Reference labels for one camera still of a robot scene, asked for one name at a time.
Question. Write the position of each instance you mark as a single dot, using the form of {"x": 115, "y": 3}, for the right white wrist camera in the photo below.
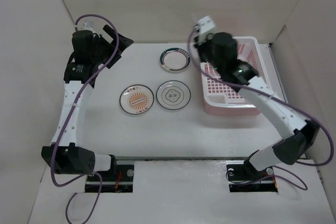
{"x": 205, "y": 29}

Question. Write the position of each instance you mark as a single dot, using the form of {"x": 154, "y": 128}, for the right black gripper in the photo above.
{"x": 199, "y": 48}

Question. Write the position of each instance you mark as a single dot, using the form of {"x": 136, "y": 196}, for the white plate with characters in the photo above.
{"x": 173, "y": 95}

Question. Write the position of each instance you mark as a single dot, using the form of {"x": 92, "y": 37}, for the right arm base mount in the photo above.
{"x": 242, "y": 182}

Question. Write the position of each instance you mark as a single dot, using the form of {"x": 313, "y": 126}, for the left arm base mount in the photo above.
{"x": 121, "y": 182}

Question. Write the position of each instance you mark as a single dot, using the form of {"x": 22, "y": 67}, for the pink plastic dish rack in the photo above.
{"x": 220, "y": 99}

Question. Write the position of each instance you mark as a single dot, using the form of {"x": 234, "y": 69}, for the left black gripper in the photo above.
{"x": 99, "y": 40}

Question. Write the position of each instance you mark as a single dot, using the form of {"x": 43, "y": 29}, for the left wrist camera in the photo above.
{"x": 87, "y": 25}

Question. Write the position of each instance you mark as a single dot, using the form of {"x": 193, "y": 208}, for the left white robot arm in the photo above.
{"x": 65, "y": 154}

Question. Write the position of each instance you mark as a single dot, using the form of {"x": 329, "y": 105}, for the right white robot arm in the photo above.
{"x": 297, "y": 129}

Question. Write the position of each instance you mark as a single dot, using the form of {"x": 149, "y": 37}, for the orange sunburst plate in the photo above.
{"x": 136, "y": 99}

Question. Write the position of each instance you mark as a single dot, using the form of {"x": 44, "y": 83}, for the green rimmed white plate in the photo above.
{"x": 175, "y": 60}

